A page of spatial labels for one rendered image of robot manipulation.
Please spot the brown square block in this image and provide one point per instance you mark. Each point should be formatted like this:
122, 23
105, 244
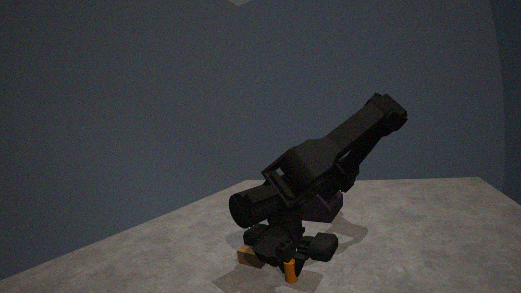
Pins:
246, 256

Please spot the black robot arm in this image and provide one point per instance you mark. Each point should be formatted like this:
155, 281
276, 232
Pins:
313, 167

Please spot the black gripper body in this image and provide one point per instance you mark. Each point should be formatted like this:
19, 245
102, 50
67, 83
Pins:
320, 248

